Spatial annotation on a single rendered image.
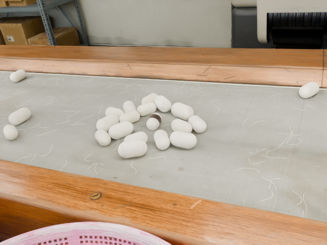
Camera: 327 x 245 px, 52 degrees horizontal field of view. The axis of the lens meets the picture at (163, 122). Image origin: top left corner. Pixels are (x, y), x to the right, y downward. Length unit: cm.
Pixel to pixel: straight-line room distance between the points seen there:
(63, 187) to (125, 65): 36
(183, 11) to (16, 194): 241
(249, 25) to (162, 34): 156
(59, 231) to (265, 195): 20
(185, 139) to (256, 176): 10
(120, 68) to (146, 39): 223
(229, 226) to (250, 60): 38
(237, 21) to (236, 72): 76
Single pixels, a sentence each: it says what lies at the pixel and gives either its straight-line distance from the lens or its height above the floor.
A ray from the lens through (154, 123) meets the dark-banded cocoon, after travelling 47.
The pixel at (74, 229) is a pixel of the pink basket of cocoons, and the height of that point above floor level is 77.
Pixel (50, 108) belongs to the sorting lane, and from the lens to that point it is 61.
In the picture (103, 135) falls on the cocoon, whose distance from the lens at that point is 46.
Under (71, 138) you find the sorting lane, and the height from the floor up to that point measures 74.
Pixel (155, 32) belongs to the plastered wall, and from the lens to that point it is 285.
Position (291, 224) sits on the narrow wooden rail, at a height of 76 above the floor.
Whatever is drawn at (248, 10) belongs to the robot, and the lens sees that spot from 134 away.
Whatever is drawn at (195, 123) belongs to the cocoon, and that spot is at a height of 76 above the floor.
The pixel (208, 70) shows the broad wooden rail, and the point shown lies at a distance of 61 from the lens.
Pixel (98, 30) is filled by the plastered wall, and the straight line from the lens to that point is 315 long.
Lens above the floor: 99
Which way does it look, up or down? 31 degrees down
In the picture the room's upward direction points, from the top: 8 degrees counter-clockwise
